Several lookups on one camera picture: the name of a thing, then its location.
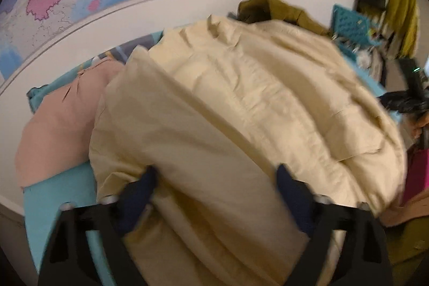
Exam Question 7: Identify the cream jacket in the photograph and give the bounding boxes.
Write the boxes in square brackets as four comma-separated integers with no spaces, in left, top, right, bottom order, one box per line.
[89,15,408,286]

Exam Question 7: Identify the yellow-green hanging garment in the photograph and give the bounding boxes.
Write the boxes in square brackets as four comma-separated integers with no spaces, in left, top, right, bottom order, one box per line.
[362,0,420,58]

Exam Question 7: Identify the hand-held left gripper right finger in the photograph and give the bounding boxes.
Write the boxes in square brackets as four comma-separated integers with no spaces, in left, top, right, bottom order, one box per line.
[275,164,393,286]

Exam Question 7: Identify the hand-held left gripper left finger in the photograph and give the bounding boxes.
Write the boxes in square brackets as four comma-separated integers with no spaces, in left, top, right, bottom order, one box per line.
[38,166,158,286]

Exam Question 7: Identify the tan cloth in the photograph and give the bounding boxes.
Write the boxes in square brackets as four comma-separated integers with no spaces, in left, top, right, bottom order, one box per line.
[380,192,429,229]

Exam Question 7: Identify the person's right hand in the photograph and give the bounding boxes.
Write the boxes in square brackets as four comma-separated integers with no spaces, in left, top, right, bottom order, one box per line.
[411,112,429,140]

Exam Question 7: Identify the magenta cloth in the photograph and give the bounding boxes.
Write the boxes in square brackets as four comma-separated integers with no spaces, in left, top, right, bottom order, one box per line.
[401,148,429,204]

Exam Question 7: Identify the dark olive cloth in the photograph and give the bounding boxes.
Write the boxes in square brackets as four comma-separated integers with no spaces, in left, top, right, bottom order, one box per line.
[385,217,429,286]

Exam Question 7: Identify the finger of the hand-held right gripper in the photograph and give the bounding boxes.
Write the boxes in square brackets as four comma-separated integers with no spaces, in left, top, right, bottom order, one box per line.
[379,91,419,114]

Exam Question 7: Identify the light blue bed sheet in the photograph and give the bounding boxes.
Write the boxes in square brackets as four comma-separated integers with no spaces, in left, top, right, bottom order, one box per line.
[23,31,165,286]

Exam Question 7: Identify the pink garment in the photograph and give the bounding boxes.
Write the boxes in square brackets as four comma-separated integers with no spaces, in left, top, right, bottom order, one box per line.
[15,59,125,188]

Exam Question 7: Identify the olive-brown garment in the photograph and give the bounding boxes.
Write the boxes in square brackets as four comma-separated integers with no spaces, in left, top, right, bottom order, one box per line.
[237,0,331,37]

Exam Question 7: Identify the teal perforated basket rack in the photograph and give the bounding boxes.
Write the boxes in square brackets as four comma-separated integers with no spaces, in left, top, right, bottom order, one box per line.
[331,4,383,63]

